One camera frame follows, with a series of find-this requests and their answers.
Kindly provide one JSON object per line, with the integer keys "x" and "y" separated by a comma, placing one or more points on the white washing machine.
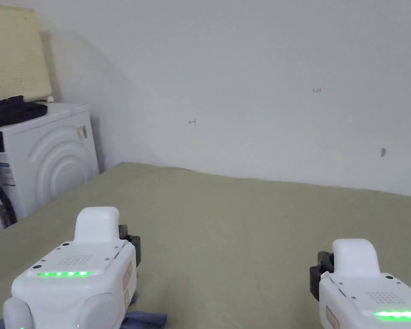
{"x": 51, "y": 161}

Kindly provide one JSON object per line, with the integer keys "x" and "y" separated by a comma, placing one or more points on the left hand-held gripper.
{"x": 78, "y": 274}

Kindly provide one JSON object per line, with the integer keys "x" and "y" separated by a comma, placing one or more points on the dark blue garment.
{"x": 147, "y": 317}

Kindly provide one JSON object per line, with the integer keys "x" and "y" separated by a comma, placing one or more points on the bed with pale green sheet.
{"x": 226, "y": 222}

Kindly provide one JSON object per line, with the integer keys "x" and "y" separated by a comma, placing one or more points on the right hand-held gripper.
{"x": 363, "y": 294}

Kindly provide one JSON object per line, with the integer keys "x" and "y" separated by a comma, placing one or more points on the pale yellow foam board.
{"x": 13, "y": 51}

